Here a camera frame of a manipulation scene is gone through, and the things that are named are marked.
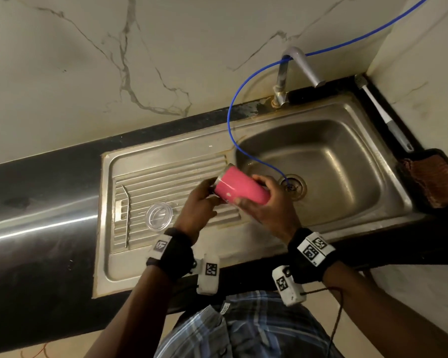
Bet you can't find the person's right hand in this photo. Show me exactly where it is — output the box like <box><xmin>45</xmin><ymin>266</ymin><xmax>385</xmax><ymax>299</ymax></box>
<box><xmin>234</xmin><ymin>174</ymin><xmax>303</xmax><ymax>245</ymax></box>

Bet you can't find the person's left hand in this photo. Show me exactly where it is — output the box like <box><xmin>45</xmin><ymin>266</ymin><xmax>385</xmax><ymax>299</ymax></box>
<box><xmin>173</xmin><ymin>178</ymin><xmax>222</xmax><ymax>245</ymax></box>

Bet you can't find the clear plastic lid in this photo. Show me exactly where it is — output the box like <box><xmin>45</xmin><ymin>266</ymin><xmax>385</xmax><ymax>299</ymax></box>
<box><xmin>144</xmin><ymin>202</ymin><xmax>175</xmax><ymax>232</ymax></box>

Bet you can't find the pink steel tumbler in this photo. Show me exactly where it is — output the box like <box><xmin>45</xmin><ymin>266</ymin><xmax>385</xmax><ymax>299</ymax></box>
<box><xmin>210</xmin><ymin>164</ymin><xmax>272</xmax><ymax>206</ymax></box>

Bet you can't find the bent metal straw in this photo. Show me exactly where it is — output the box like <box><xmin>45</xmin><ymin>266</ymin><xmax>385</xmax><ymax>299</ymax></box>
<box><xmin>120</xmin><ymin>184</ymin><xmax>132</xmax><ymax>249</ymax></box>

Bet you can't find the person's right forearm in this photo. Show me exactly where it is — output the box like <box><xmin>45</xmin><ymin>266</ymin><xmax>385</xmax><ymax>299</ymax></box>
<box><xmin>321</xmin><ymin>261</ymin><xmax>448</xmax><ymax>358</ymax></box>

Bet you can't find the person's left forearm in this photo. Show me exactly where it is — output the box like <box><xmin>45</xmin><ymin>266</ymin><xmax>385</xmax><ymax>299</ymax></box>
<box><xmin>84</xmin><ymin>265</ymin><xmax>173</xmax><ymax>358</ymax></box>

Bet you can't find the black left wrist band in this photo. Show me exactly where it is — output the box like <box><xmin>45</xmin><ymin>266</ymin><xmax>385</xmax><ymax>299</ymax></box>
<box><xmin>146</xmin><ymin>227</ymin><xmax>196</xmax><ymax>282</ymax></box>

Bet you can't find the black wrist band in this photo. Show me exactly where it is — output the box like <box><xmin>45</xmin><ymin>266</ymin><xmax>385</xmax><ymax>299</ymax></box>
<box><xmin>146</xmin><ymin>227</ymin><xmax>196</xmax><ymax>282</ymax></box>
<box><xmin>287</xmin><ymin>228</ymin><xmax>341</xmax><ymax>285</ymax></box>

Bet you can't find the black right wrist band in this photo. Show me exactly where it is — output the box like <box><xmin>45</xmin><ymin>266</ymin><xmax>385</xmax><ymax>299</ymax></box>
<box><xmin>287</xmin><ymin>228</ymin><xmax>341</xmax><ymax>285</ymax></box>

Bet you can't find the stainless steel sink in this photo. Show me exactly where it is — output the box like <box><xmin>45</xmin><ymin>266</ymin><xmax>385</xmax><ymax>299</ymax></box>
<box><xmin>92</xmin><ymin>91</ymin><xmax>427</xmax><ymax>299</ymax></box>

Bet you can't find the thin blue tube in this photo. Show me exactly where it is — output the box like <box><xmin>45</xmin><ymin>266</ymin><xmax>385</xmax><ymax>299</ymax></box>
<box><xmin>226</xmin><ymin>0</ymin><xmax>434</xmax><ymax>191</ymax></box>

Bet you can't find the blue plaid clothing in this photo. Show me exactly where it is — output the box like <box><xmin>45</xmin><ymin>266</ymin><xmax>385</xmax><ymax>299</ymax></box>
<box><xmin>155</xmin><ymin>290</ymin><xmax>345</xmax><ymax>358</ymax></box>

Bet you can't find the white bottle brush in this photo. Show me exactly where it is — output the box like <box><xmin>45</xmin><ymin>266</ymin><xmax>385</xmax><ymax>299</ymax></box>
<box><xmin>354</xmin><ymin>74</ymin><xmax>415</xmax><ymax>153</ymax></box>

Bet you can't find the metal faucet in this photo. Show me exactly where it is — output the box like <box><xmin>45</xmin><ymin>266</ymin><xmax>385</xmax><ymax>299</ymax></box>
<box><xmin>271</xmin><ymin>46</ymin><xmax>327</xmax><ymax>108</ymax></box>

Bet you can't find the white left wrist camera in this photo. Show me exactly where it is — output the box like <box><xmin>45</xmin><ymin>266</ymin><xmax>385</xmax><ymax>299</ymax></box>
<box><xmin>192</xmin><ymin>253</ymin><xmax>222</xmax><ymax>296</ymax></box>

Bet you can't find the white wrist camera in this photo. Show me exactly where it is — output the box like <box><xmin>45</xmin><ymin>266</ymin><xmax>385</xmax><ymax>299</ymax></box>
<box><xmin>271</xmin><ymin>265</ymin><xmax>307</xmax><ymax>307</ymax></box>
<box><xmin>192</xmin><ymin>253</ymin><xmax>222</xmax><ymax>296</ymax></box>

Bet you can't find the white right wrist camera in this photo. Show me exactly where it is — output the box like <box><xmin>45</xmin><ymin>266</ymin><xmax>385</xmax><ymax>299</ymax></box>
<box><xmin>271</xmin><ymin>265</ymin><xmax>307</xmax><ymax>307</ymax></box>

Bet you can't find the thin black right camera cable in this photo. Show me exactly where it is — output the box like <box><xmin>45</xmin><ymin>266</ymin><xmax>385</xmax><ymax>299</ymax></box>
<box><xmin>304</xmin><ymin>286</ymin><xmax>344</xmax><ymax>358</ymax></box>

